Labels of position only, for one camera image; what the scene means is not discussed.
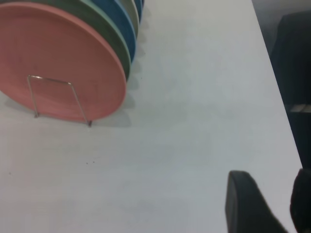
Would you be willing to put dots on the green round plate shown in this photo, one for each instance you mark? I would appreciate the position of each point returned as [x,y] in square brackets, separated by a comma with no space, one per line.
[104,24]

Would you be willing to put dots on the beige round plate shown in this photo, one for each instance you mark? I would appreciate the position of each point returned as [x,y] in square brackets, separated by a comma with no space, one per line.
[132,14]

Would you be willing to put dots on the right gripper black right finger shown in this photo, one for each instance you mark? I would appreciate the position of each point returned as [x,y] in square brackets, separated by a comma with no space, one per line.
[303,204]

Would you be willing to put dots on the dark bulky background object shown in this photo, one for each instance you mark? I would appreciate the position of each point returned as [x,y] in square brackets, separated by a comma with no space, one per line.
[296,60]

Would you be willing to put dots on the blue round plate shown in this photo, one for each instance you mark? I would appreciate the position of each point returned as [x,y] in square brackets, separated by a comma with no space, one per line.
[140,9]
[121,19]

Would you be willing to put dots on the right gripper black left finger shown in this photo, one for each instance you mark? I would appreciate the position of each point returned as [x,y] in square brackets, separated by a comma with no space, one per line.
[245,208]

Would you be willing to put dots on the pink round plate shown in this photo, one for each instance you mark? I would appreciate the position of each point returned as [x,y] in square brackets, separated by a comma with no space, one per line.
[60,48]

